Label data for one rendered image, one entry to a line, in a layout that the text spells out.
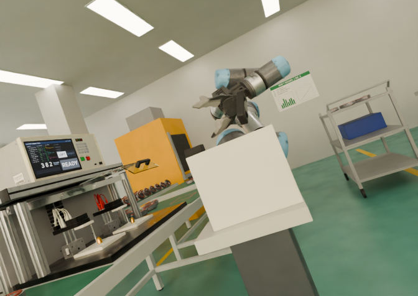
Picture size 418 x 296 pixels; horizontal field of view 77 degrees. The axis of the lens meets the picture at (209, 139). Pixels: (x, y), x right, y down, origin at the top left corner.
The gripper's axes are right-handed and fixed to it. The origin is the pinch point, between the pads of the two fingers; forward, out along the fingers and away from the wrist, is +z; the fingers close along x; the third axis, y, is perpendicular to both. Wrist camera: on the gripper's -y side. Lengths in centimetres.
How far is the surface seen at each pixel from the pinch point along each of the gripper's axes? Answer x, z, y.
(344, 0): -232, -414, 383
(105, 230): -43, 69, 30
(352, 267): -139, -30, -22
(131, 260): -19, 45, -14
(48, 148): 1, 62, 49
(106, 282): -11, 49, -22
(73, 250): -27, 74, 14
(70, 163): -11, 62, 49
